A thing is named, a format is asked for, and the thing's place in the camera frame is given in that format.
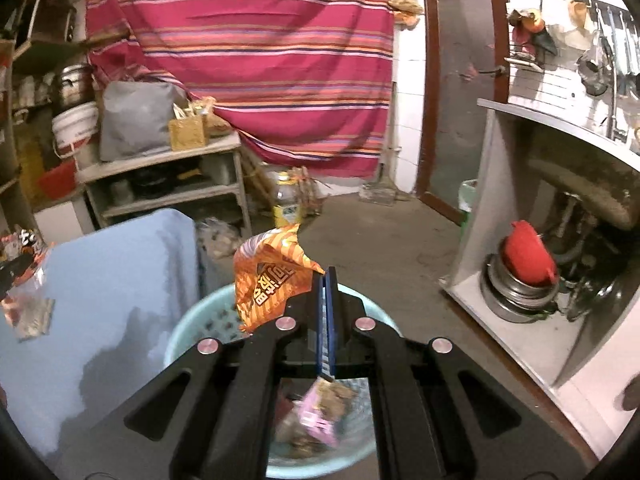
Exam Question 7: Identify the pink swiss roll snack bag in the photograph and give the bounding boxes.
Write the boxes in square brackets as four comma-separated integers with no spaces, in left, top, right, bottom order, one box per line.
[297,377,337,448]

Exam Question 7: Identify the orange striped snack wrapper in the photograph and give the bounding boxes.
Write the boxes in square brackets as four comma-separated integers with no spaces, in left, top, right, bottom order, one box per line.
[233,224,326,333]

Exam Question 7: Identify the orange clear plastic wrapper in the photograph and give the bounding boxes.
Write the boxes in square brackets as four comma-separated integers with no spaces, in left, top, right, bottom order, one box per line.
[1,226,55,341]

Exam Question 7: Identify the light blue plastic basket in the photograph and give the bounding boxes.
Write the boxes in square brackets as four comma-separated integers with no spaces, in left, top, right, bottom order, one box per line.
[164,275,390,479]

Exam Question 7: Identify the stacked steel pots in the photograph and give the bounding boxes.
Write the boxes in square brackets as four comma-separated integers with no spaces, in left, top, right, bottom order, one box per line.
[480,254,559,324]

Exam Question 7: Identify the blue table cloth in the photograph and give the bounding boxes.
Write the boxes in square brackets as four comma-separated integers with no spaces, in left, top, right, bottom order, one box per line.
[1,209,200,467]

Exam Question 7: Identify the yellow oil bottle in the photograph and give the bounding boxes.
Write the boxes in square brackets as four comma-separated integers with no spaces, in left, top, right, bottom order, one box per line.
[272,171,303,228]

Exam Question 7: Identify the grey low shelf unit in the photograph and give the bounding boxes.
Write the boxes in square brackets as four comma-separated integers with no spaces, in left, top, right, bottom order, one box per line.
[76,132,253,235]

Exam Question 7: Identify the white small cabinet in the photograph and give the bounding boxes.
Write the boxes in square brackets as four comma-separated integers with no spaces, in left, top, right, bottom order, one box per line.
[34,193,96,245]

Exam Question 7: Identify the red plastic bowl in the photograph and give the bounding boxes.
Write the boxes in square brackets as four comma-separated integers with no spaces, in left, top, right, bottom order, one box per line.
[37,158,76,200]

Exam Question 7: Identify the yellow utensil holder box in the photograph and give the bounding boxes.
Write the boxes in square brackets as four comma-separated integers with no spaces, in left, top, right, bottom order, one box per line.
[168,104,208,152]

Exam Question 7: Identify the grey fabric bag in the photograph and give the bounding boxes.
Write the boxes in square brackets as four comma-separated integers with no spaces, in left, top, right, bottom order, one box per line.
[100,81,188,162]

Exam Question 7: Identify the white plastic bucket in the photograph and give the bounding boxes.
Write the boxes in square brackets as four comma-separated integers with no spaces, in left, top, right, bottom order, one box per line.
[52,101,100,159]

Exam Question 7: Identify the steel cooking pot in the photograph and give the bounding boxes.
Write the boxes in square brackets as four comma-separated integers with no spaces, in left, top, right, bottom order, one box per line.
[51,63,96,113]

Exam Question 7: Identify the brown framed door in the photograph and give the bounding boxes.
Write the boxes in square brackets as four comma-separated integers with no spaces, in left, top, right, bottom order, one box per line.
[416,0,509,224]

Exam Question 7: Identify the red striped hanging cloth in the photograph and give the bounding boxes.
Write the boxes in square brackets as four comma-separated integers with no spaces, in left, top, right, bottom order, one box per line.
[86,0,394,178]

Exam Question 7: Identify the wooden wall shelf unit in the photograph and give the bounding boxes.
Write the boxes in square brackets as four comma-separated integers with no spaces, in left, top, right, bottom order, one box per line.
[1,0,84,233]

